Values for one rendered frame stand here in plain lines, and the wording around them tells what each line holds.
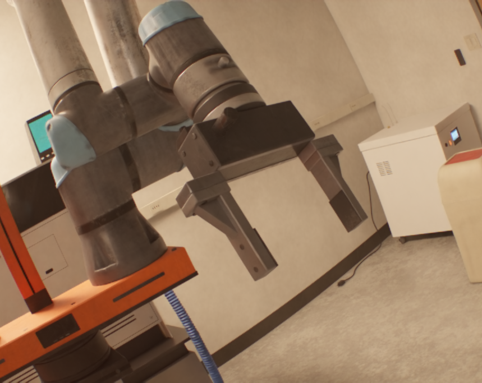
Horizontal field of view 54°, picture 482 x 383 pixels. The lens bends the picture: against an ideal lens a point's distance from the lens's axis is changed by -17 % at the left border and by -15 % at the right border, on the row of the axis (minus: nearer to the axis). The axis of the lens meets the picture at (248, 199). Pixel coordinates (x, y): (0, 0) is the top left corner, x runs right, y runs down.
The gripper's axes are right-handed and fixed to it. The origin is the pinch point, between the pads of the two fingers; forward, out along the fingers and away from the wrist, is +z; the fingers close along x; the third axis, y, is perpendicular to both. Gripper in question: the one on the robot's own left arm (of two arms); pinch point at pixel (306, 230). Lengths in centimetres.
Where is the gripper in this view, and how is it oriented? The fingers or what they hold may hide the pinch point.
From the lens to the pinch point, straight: 54.2
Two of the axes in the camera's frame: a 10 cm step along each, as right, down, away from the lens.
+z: 5.2, 8.2, -2.5
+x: 7.5, -2.9, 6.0
